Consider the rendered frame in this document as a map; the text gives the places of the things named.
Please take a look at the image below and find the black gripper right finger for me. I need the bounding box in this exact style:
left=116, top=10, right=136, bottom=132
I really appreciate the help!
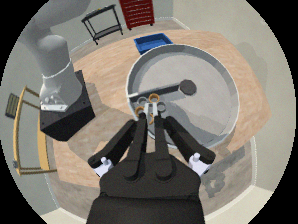
left=153, top=102, right=216, bottom=181

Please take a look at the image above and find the blue crate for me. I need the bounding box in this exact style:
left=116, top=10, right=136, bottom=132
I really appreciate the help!
left=133, top=33, right=174, bottom=56

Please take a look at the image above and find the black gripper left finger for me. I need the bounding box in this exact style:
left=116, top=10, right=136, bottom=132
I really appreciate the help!
left=88, top=103, right=150, bottom=181

